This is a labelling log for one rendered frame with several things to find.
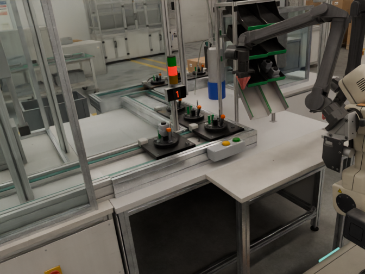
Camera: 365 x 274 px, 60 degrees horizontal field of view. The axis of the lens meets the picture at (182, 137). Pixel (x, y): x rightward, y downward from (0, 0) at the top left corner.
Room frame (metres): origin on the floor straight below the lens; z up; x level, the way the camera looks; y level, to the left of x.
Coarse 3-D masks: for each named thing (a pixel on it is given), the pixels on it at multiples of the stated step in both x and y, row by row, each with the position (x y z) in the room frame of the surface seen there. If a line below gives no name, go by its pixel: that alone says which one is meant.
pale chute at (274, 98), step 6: (270, 84) 2.05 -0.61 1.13; (276, 84) 2.01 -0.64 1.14; (264, 90) 2.01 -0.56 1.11; (270, 90) 2.02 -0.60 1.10; (276, 90) 2.01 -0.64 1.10; (264, 96) 1.93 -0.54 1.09; (270, 96) 1.98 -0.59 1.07; (276, 96) 1.99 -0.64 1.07; (282, 96) 1.95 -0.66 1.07; (270, 102) 1.95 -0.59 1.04; (276, 102) 1.96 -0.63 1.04; (282, 102) 1.95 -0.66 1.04; (270, 108) 1.87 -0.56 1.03; (276, 108) 1.92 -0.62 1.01; (282, 108) 1.93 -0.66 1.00
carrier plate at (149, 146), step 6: (174, 132) 1.78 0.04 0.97; (180, 138) 1.68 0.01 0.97; (138, 144) 1.67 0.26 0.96; (144, 144) 1.64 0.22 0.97; (150, 144) 1.63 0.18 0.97; (180, 144) 1.60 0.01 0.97; (192, 144) 1.58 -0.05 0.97; (144, 150) 1.60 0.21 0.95; (150, 150) 1.55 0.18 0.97; (156, 150) 1.55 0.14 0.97; (162, 150) 1.54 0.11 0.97; (168, 150) 1.53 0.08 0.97; (174, 150) 1.53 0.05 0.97; (180, 150) 1.53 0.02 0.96; (156, 156) 1.48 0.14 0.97; (162, 156) 1.48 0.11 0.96
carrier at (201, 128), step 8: (208, 120) 1.82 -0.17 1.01; (216, 120) 1.77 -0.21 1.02; (224, 120) 1.90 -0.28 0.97; (192, 128) 1.80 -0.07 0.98; (200, 128) 1.80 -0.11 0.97; (208, 128) 1.74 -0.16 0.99; (216, 128) 1.73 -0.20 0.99; (224, 128) 1.73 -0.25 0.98; (232, 128) 1.75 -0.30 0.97; (240, 128) 1.74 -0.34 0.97; (208, 136) 1.66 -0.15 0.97; (216, 136) 1.65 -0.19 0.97
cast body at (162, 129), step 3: (159, 123) 1.64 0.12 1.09; (162, 123) 1.61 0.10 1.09; (165, 123) 1.62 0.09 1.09; (159, 126) 1.63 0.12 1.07; (162, 126) 1.60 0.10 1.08; (165, 126) 1.61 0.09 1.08; (168, 126) 1.62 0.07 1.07; (159, 129) 1.63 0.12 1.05; (162, 129) 1.60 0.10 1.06; (165, 129) 1.61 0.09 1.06; (159, 132) 1.64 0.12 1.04; (162, 132) 1.60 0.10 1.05; (165, 132) 1.60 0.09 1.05; (162, 135) 1.60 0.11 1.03; (165, 135) 1.59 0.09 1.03
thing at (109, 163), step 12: (180, 132) 1.81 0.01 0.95; (192, 132) 1.82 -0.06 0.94; (132, 144) 1.69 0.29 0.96; (96, 156) 1.57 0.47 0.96; (108, 156) 1.58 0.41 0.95; (120, 156) 1.59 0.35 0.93; (132, 156) 1.62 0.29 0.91; (144, 156) 1.60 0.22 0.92; (108, 168) 1.50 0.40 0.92; (120, 168) 1.48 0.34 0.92; (132, 168) 1.41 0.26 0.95
